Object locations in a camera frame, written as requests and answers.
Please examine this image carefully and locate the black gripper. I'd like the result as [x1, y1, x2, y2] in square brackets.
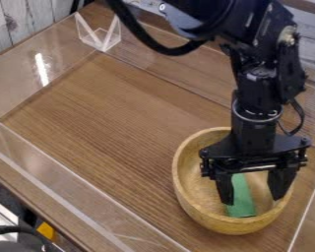
[198, 99, 311, 206]

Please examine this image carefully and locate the green rectangular block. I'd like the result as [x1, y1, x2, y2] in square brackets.
[226, 173, 257, 218]

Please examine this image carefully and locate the brown wooden bowl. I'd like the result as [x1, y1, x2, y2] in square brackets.
[172, 127, 294, 235]

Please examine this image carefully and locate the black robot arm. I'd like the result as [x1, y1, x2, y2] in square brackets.
[159, 0, 311, 205]

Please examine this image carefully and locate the yellow and grey device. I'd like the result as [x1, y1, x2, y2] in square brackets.
[37, 221, 71, 252]

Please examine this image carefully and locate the black cable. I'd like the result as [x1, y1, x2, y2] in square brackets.
[105, 0, 210, 57]

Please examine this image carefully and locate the clear acrylic barrier wall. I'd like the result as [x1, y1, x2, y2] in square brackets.
[0, 122, 190, 252]

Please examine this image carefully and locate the clear acrylic corner bracket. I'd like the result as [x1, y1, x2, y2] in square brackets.
[75, 13, 122, 52]

